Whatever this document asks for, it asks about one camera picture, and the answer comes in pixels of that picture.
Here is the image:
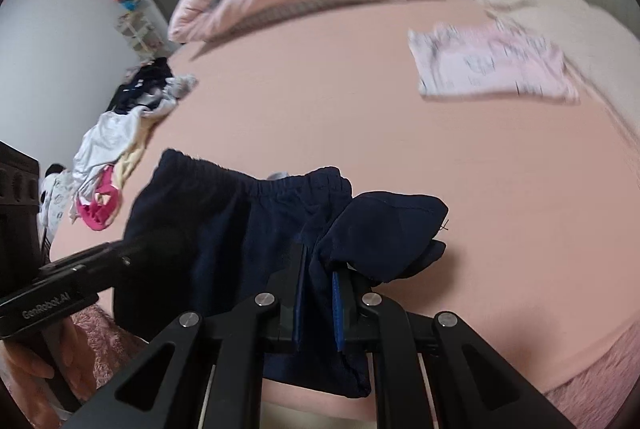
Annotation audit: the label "pink bed sheet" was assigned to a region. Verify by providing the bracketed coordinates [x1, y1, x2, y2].
[50, 0, 640, 425]

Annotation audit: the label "white shelf rack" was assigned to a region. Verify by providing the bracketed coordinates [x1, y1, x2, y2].
[116, 11, 161, 60]

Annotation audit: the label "pink fluffy blanket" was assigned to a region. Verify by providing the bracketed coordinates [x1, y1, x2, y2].
[65, 309, 640, 429]

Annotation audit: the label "white cloth with black print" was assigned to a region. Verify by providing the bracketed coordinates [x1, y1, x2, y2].
[39, 164, 76, 230]

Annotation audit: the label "pale yellow garment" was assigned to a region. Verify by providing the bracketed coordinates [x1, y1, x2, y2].
[112, 119, 161, 190]

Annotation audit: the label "person's left hand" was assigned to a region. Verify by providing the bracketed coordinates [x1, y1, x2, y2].
[0, 324, 76, 410]

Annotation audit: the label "white garment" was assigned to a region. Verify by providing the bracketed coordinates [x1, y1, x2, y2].
[72, 109, 161, 204]

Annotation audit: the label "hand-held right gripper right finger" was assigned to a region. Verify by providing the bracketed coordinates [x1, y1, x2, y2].
[331, 261, 576, 429]

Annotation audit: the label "dark navy garment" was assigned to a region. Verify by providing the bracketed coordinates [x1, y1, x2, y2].
[110, 58, 173, 114]

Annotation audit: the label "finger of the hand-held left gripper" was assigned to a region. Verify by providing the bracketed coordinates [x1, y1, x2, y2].
[37, 229, 186, 295]

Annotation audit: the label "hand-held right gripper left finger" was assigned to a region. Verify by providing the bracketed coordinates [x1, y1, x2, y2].
[60, 243, 308, 429]

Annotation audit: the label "folded pink printed garment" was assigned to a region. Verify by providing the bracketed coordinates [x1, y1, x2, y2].
[407, 20, 581, 104]

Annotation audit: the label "navy pants with white stripes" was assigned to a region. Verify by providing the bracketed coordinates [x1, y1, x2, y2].
[112, 149, 450, 400]

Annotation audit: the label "magenta garment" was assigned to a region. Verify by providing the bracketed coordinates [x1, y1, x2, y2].
[75, 166, 121, 232]

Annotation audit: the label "grey garment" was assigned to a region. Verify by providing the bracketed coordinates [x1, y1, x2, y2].
[150, 76, 198, 120]

